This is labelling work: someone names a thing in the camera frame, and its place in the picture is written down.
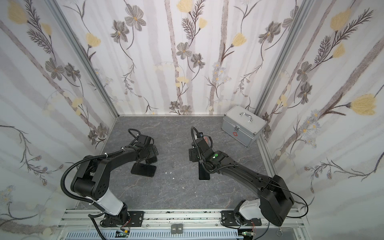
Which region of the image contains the black smartphone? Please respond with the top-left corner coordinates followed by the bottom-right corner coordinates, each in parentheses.
top-left (199, 164), bottom-right (211, 181)

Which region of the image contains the pink phone case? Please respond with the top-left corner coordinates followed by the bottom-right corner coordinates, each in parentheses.
top-left (204, 136), bottom-right (211, 145)

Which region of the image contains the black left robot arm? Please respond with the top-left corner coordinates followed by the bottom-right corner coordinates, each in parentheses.
top-left (60, 129), bottom-right (159, 228)

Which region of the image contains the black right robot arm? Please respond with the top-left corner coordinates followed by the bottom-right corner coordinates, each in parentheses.
top-left (189, 127), bottom-right (297, 227)

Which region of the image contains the silver aluminium case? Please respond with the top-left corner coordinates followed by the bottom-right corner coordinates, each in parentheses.
top-left (222, 106), bottom-right (267, 148)

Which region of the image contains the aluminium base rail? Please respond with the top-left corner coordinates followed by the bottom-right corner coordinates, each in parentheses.
top-left (56, 208), bottom-right (310, 240)

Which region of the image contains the white slotted cable duct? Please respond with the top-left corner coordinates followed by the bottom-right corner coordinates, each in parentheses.
top-left (65, 229), bottom-right (244, 240)

